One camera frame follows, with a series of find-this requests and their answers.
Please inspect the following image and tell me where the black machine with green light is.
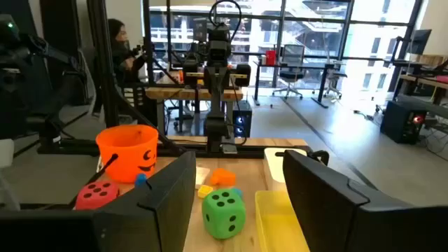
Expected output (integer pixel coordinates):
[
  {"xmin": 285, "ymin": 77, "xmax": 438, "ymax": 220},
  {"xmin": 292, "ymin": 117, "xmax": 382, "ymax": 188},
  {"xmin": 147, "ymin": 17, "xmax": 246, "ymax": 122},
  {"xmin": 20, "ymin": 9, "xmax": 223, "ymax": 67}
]
[{"xmin": 0, "ymin": 13, "xmax": 88, "ymax": 141}]

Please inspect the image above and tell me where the wooden top desk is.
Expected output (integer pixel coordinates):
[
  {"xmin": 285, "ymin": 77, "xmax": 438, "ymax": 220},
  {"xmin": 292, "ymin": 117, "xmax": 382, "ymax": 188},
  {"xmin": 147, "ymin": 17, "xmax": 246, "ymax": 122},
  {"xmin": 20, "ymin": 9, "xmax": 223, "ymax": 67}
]
[{"xmin": 398, "ymin": 54, "xmax": 448, "ymax": 106}]

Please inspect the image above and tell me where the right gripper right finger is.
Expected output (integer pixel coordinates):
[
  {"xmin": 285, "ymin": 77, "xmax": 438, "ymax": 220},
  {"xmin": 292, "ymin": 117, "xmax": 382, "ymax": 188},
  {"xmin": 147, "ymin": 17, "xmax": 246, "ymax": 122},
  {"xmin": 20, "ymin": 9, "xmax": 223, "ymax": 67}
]
[{"xmin": 281, "ymin": 149, "xmax": 448, "ymax": 252}]

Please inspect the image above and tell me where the black computer monitor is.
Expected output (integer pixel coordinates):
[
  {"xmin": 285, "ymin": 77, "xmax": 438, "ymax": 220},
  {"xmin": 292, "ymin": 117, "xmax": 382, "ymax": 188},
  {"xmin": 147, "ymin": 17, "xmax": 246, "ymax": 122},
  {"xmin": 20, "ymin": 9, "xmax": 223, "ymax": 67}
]
[{"xmin": 408, "ymin": 29, "xmax": 433, "ymax": 56}]

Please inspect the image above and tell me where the person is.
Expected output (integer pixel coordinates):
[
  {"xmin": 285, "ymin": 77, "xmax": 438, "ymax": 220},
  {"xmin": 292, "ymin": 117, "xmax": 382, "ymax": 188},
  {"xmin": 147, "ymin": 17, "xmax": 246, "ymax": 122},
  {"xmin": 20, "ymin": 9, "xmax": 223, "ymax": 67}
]
[{"xmin": 107, "ymin": 17, "xmax": 148, "ymax": 85}]

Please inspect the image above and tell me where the black mesh office chair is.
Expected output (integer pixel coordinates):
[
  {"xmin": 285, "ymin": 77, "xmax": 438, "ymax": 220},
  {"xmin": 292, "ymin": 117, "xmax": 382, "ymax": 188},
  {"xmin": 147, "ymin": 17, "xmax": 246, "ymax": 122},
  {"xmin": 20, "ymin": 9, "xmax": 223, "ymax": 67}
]
[
  {"xmin": 272, "ymin": 44, "xmax": 306, "ymax": 101},
  {"xmin": 322, "ymin": 61, "xmax": 348, "ymax": 99}
]

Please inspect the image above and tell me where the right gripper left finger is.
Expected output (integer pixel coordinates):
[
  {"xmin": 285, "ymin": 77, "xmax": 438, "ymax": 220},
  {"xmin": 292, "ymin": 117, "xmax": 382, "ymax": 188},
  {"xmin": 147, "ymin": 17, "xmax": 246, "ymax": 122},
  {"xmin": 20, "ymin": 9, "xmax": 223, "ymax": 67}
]
[{"xmin": 0, "ymin": 150, "xmax": 197, "ymax": 252}]

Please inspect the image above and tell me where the wooden top work table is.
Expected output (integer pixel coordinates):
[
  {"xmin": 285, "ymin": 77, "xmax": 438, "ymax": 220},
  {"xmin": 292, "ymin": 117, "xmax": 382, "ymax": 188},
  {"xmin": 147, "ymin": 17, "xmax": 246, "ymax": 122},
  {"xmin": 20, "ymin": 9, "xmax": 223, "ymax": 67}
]
[{"xmin": 145, "ymin": 86, "xmax": 244, "ymax": 136}]

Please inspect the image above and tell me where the red foam die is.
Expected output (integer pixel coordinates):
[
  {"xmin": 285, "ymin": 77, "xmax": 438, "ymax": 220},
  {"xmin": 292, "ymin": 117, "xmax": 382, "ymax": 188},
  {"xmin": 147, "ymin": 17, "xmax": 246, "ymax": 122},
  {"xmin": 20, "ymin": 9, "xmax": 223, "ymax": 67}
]
[{"xmin": 75, "ymin": 180, "xmax": 120, "ymax": 211}]

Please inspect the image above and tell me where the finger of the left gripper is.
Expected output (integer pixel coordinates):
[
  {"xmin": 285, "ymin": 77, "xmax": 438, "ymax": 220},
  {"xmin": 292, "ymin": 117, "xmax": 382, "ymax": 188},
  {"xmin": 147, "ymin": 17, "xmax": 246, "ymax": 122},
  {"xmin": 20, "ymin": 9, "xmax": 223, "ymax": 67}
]
[
  {"xmin": 232, "ymin": 64, "xmax": 252, "ymax": 88},
  {"xmin": 182, "ymin": 62, "xmax": 200, "ymax": 88}
]

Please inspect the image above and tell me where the small orange cone piece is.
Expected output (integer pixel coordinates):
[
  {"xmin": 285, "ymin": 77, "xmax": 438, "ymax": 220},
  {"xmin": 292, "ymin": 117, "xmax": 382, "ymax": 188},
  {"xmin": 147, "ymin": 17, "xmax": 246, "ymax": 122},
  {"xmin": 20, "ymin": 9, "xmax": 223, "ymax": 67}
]
[{"xmin": 209, "ymin": 167, "xmax": 237, "ymax": 187}]

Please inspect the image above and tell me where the green foam die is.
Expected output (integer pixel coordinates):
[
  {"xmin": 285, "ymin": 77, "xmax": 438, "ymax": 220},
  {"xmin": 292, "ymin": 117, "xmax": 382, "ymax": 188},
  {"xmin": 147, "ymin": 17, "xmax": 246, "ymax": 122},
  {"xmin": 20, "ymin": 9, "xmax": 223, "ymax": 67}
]
[{"xmin": 202, "ymin": 188, "xmax": 247, "ymax": 241}]

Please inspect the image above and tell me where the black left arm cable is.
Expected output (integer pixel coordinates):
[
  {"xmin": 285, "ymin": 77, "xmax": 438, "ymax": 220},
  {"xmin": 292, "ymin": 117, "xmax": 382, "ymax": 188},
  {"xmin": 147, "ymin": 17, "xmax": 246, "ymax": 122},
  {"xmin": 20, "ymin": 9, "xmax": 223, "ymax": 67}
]
[{"xmin": 209, "ymin": 0, "xmax": 248, "ymax": 146}]

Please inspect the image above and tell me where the yellow plastic bin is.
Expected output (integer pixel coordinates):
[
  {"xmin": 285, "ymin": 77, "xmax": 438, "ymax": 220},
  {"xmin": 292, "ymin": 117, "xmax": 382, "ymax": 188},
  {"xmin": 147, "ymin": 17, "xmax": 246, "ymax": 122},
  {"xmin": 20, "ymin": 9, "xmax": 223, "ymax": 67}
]
[{"xmin": 254, "ymin": 190, "xmax": 311, "ymax": 252}]

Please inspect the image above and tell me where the yellow small toy brick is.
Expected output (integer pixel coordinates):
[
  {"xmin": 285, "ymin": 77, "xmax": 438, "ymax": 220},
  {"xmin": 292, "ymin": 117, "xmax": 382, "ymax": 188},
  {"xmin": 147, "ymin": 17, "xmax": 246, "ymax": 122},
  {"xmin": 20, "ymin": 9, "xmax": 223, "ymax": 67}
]
[{"xmin": 197, "ymin": 184, "xmax": 214, "ymax": 200}]

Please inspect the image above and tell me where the computer tower with blue lights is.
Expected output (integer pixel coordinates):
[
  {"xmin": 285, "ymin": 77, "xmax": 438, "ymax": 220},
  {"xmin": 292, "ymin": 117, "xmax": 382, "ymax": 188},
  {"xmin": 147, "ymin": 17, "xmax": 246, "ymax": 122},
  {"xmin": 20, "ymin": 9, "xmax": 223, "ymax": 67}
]
[{"xmin": 232, "ymin": 100, "xmax": 253, "ymax": 138}]

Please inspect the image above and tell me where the computer tower with red light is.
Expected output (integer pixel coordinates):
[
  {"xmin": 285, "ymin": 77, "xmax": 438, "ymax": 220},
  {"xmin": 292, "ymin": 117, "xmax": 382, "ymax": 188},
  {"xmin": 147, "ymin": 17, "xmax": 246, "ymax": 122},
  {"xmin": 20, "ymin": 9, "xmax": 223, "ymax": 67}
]
[{"xmin": 379, "ymin": 100, "xmax": 428, "ymax": 145}]

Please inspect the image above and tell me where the orange pumpkin face bucket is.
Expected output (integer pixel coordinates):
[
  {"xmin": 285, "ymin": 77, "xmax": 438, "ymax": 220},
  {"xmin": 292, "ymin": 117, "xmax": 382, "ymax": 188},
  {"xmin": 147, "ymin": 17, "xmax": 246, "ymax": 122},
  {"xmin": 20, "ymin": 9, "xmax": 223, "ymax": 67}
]
[{"xmin": 68, "ymin": 124, "xmax": 160, "ymax": 209}]

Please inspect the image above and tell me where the black office desk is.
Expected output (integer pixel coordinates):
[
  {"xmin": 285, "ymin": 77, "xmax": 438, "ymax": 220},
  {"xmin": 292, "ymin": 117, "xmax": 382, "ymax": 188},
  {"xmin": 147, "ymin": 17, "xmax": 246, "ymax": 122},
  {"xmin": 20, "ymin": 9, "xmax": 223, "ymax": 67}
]
[{"xmin": 252, "ymin": 59, "xmax": 339, "ymax": 109}]

